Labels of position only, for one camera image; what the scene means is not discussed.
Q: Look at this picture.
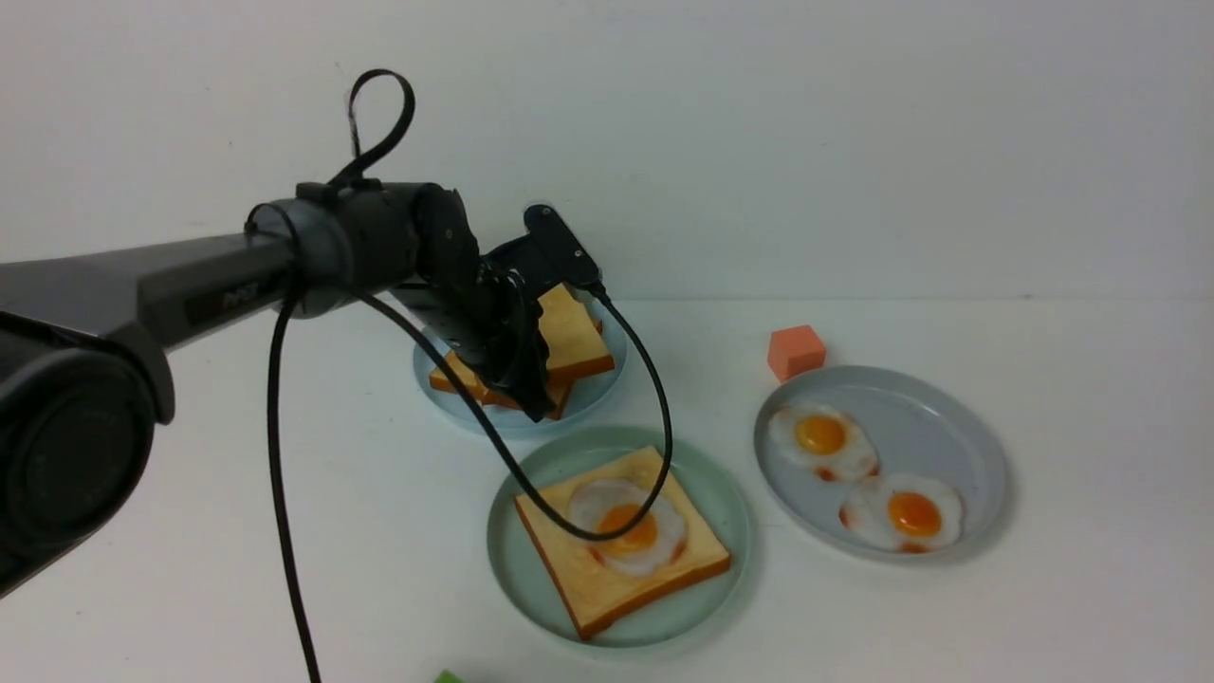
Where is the grey plate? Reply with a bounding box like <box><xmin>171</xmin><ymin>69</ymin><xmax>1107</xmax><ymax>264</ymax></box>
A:
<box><xmin>753</xmin><ymin>366</ymin><xmax>1006</xmax><ymax>563</ymax></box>

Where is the fried egg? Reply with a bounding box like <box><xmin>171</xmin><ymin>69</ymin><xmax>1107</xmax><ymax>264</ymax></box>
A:
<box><xmin>767</xmin><ymin>402</ymin><xmax>881</xmax><ymax>483</ymax></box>
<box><xmin>838</xmin><ymin>472</ymin><xmax>966</xmax><ymax>554</ymax></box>
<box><xmin>567</xmin><ymin>477</ymin><xmax>690</xmax><ymax>577</ymax></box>

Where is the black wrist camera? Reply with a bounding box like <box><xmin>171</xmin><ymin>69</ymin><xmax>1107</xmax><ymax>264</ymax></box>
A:
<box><xmin>487</xmin><ymin>204</ymin><xmax>606</xmax><ymax>298</ymax></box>

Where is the orange cube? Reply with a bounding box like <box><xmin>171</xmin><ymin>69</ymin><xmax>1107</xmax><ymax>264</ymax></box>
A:
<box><xmin>767</xmin><ymin>324</ymin><xmax>828</xmax><ymax>383</ymax></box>

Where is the toast slice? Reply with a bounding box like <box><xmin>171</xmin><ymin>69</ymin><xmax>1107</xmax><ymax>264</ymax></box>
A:
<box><xmin>538</xmin><ymin>284</ymin><xmax>615</xmax><ymax>385</ymax></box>
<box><xmin>514</xmin><ymin>446</ymin><xmax>731</xmax><ymax>641</ymax></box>
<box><xmin>429</xmin><ymin>351</ymin><xmax>577</xmax><ymax>420</ymax></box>

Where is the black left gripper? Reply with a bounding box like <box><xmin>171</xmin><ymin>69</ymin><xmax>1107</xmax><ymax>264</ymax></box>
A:
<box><xmin>395</xmin><ymin>256</ymin><xmax>555</xmax><ymax>422</ymax></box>

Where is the light blue plate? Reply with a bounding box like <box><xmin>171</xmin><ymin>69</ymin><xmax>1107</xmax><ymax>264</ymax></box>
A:
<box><xmin>422</xmin><ymin>288</ymin><xmax>632</xmax><ymax>437</ymax></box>

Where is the green cube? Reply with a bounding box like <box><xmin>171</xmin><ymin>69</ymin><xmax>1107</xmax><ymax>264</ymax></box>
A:
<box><xmin>433</xmin><ymin>670</ymin><xmax>467</xmax><ymax>683</ymax></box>

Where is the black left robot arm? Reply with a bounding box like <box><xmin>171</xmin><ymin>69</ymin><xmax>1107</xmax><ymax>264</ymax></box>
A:
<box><xmin>1</xmin><ymin>180</ymin><xmax>552</xmax><ymax>594</ymax></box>

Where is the light green plate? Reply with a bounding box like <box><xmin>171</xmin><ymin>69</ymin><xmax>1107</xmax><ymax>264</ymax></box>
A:
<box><xmin>486</xmin><ymin>440</ymin><xmax>756</xmax><ymax>658</ymax></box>

